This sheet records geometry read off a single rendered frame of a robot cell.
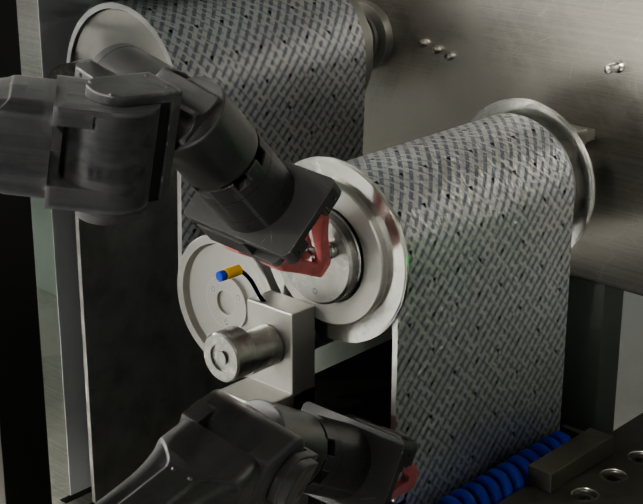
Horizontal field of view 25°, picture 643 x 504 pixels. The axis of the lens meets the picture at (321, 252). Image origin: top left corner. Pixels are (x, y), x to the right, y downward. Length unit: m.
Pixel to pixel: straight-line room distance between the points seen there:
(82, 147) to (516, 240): 0.45
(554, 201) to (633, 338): 2.06
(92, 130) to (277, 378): 0.35
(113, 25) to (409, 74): 0.34
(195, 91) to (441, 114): 0.55
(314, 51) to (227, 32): 0.10
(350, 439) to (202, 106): 0.28
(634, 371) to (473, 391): 2.12
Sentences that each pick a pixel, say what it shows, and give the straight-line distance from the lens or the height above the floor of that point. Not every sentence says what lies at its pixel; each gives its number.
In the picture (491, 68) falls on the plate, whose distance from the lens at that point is 1.40.
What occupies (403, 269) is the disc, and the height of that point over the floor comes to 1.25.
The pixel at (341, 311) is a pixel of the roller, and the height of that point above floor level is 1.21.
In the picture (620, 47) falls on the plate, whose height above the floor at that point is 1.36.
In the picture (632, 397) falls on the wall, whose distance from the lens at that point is 3.35.
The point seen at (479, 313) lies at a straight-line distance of 1.19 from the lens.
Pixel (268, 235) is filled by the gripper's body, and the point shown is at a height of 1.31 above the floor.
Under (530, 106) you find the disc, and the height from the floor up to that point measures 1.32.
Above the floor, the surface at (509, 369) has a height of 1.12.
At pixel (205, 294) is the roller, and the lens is 1.25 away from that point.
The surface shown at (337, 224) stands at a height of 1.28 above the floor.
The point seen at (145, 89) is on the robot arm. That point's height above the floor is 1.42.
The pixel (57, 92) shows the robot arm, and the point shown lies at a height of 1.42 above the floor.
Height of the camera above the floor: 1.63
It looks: 20 degrees down
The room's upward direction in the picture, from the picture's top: straight up
